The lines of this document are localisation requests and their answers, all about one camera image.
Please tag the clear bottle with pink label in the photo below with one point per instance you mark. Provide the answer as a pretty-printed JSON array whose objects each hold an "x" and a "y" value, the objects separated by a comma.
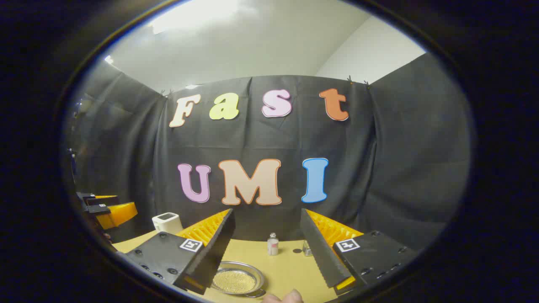
[{"x": 273, "y": 246}]

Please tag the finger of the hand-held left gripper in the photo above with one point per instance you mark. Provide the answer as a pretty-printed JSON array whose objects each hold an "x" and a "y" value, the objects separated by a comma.
[
  {"x": 120, "y": 214},
  {"x": 86, "y": 196}
]

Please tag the white toaster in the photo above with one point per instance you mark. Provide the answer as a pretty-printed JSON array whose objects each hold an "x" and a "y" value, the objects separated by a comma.
[{"x": 166, "y": 223}]

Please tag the pile of yellow beans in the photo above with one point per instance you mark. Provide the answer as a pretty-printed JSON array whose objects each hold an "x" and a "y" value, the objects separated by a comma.
[{"x": 233, "y": 281}]

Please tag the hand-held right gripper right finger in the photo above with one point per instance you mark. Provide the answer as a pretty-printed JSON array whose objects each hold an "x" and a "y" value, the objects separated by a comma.
[{"x": 322, "y": 252}]

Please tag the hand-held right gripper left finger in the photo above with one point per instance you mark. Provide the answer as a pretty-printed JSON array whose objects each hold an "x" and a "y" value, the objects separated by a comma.
[{"x": 214, "y": 256}]

